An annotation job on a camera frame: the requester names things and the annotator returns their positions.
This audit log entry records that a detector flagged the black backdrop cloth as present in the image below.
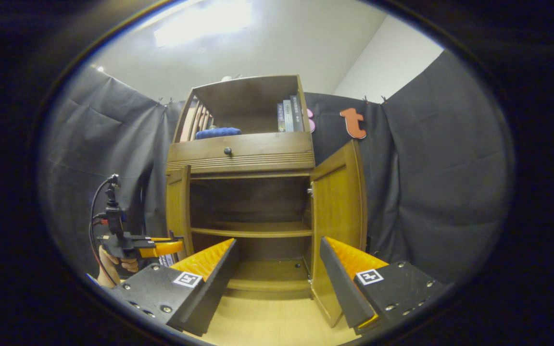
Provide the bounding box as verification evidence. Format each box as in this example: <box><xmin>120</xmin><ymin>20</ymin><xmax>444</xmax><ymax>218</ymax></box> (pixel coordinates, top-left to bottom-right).
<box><xmin>39</xmin><ymin>50</ymin><xmax>516</xmax><ymax>284</ymax></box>

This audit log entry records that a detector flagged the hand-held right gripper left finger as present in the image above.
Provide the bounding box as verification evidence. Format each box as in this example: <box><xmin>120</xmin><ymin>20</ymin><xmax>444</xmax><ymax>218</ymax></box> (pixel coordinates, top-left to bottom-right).
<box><xmin>113</xmin><ymin>238</ymin><xmax>240</xmax><ymax>338</ymax></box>

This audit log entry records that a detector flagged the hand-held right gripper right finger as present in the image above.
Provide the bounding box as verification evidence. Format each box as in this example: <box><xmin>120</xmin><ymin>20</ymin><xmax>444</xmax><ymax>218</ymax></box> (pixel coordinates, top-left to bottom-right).
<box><xmin>319</xmin><ymin>236</ymin><xmax>447</xmax><ymax>336</ymax></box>

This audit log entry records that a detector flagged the wooden double-door shoe cabinet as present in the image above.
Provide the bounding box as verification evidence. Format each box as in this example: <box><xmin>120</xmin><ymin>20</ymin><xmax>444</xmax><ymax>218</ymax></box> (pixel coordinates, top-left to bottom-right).
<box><xmin>165</xmin><ymin>74</ymin><xmax>368</xmax><ymax>328</ymax></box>

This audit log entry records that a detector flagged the wooden drawer with black knob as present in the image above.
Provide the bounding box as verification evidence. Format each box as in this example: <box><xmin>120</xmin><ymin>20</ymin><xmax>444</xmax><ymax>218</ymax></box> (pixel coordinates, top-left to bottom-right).
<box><xmin>167</xmin><ymin>132</ymin><xmax>315</xmax><ymax>165</ymax></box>

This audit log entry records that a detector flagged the blue folded towel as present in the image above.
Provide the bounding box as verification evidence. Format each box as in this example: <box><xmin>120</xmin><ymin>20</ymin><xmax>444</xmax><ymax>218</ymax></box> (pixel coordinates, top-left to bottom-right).
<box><xmin>195</xmin><ymin>127</ymin><xmax>242</xmax><ymax>140</ymax></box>

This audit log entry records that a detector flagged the wooden shoe cabinet door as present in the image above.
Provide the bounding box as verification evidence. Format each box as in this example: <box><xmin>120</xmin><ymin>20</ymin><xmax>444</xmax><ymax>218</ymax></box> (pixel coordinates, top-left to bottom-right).
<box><xmin>165</xmin><ymin>166</ymin><xmax>194</xmax><ymax>258</ymax></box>
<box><xmin>310</xmin><ymin>140</ymin><xmax>368</xmax><ymax>328</ymax></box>

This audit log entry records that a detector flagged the black cable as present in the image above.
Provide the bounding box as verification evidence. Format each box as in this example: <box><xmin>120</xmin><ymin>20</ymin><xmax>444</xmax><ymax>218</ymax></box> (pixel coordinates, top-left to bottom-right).
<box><xmin>88</xmin><ymin>178</ymin><xmax>114</xmax><ymax>285</ymax></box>

